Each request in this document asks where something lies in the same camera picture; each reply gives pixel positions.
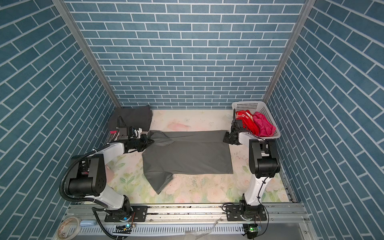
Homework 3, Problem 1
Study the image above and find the white plastic laundry basket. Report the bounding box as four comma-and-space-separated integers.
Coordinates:
232, 101, 281, 140

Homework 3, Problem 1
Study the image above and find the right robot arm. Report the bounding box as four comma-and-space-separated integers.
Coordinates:
223, 120, 281, 219

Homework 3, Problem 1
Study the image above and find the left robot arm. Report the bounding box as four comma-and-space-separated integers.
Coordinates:
59, 127, 154, 221

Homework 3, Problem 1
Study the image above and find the red printed t shirt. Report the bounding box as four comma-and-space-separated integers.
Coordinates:
236, 110, 260, 136

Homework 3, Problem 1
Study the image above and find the folded dark grey t shirt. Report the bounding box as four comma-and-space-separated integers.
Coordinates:
108, 105, 153, 132

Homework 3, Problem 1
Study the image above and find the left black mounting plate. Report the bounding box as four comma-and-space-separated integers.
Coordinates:
104, 206, 148, 223

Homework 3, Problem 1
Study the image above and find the black mounting plate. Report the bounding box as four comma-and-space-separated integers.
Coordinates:
222, 204, 267, 222
104, 206, 148, 223

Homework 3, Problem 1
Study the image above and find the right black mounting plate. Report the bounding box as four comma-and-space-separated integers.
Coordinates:
222, 204, 267, 222

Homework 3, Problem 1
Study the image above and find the left green circuit board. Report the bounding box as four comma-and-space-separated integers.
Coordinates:
113, 224, 133, 235

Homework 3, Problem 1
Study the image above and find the green circuit board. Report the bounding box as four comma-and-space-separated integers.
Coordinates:
242, 224, 261, 240
113, 224, 133, 235

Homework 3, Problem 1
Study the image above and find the white ventilation grille strip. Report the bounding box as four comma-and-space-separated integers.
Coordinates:
69, 224, 247, 237

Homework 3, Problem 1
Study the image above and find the right green circuit board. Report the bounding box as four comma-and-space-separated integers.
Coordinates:
242, 224, 261, 240

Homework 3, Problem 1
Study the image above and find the roll of clear tape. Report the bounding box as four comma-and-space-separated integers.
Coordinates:
56, 217, 82, 240

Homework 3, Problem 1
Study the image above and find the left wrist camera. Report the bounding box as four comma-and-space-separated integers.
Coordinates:
132, 128, 143, 139

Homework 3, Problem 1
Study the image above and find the black corrugated cable conduit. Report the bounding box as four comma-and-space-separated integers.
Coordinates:
58, 115, 133, 240

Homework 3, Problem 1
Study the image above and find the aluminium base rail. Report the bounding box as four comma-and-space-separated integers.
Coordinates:
61, 202, 311, 225

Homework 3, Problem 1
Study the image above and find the right corner aluminium post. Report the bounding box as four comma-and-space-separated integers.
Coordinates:
262, 0, 316, 103

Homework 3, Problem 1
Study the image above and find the corner aluminium post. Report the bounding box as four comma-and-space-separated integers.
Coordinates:
52, 0, 122, 109
262, 0, 316, 103

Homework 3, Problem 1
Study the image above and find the left corner aluminium post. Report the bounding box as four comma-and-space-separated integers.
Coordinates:
52, 0, 122, 109

